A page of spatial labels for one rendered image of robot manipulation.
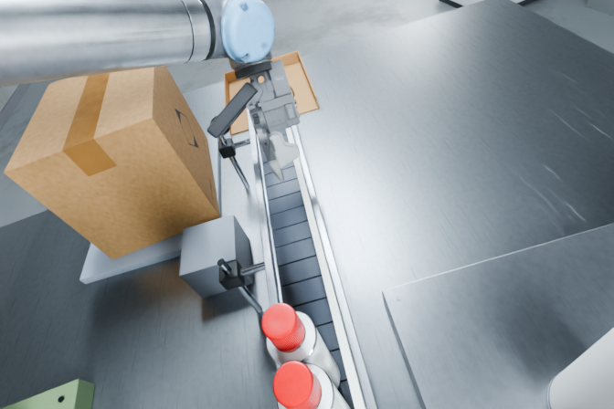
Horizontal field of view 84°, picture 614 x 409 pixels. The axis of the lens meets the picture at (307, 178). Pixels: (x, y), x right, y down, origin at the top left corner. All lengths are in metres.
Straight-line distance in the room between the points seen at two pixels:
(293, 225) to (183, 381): 0.30
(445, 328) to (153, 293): 0.52
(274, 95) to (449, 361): 0.48
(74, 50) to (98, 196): 0.37
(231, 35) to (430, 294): 0.44
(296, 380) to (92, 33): 0.34
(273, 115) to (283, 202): 0.18
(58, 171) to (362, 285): 0.53
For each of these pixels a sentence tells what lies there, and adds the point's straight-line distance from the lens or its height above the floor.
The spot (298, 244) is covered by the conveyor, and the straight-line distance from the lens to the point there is 0.61.
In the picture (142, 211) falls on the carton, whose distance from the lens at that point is 0.72.
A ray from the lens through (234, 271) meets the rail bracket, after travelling 0.51.
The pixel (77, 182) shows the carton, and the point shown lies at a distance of 0.68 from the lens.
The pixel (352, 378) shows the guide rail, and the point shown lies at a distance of 0.48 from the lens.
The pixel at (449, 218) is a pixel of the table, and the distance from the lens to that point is 0.68.
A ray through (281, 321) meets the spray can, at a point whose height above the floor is 1.08.
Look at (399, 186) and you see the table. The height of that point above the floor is 0.83.
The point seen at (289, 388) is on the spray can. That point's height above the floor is 1.08.
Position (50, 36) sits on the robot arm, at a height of 1.30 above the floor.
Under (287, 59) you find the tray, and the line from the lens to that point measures 1.21.
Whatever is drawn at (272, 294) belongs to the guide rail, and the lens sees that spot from 0.48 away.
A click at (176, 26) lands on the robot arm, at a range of 0.41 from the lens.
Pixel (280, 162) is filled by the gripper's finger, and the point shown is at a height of 0.97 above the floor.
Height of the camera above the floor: 1.38
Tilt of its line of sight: 45 degrees down
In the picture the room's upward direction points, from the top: 18 degrees counter-clockwise
